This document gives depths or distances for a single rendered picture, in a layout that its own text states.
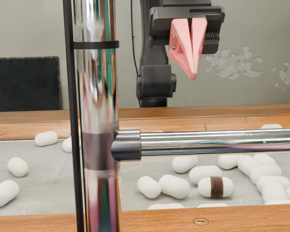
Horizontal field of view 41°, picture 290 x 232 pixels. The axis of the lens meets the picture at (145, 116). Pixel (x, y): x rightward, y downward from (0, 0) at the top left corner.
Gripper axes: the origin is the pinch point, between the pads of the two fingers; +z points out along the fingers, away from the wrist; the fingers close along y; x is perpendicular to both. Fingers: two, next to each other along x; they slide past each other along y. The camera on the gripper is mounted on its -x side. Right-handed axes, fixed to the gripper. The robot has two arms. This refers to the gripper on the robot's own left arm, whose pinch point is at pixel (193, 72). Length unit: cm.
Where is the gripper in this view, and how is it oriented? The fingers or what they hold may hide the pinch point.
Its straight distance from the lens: 50.6
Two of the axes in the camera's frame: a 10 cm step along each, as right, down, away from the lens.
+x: -0.2, 5.9, 8.0
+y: 10.0, -0.3, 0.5
